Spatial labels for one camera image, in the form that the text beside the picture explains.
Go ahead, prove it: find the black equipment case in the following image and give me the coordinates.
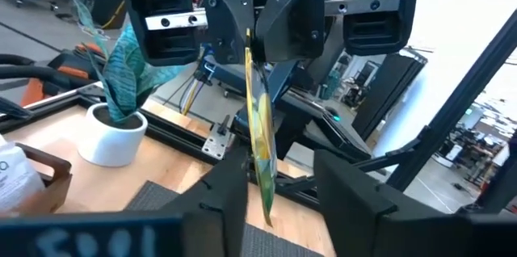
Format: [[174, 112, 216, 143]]
[[90, 0, 128, 30]]

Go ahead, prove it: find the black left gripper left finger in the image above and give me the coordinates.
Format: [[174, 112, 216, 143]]
[[159, 145, 250, 257]]

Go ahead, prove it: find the green snake plant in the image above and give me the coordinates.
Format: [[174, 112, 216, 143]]
[[70, 0, 191, 124]]

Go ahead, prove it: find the black vacuum hose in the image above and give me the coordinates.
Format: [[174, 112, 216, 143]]
[[0, 53, 82, 88]]

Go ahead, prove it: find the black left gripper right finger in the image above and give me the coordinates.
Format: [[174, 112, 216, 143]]
[[313, 149, 457, 257]]

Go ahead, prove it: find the floor cable bundle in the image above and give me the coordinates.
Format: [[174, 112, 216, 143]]
[[177, 74, 211, 116]]

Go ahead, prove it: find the grey woven placemat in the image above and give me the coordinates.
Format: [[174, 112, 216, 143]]
[[123, 179, 324, 257]]

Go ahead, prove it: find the silver corner bracket plate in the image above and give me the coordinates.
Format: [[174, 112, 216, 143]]
[[200, 125, 232, 161]]

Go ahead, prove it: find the yellow green foil tea packet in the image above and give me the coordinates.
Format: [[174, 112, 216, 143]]
[[243, 28, 280, 228]]

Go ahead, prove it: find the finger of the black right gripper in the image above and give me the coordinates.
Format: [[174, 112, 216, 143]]
[[200, 0, 256, 66], [254, 0, 327, 64]]

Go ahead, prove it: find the black aluminium table frame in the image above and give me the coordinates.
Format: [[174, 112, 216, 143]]
[[0, 18, 517, 217]]

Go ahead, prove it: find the brown wooden tea organizer box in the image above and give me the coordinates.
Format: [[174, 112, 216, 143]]
[[0, 141, 74, 216]]

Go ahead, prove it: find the white round plant pot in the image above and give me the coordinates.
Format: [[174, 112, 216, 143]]
[[77, 102, 149, 168]]

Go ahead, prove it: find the orange black shop vacuum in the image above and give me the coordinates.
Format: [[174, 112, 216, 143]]
[[0, 42, 106, 108]]

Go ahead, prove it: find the dark grey equipment stand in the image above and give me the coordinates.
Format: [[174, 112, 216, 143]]
[[351, 50, 429, 141]]

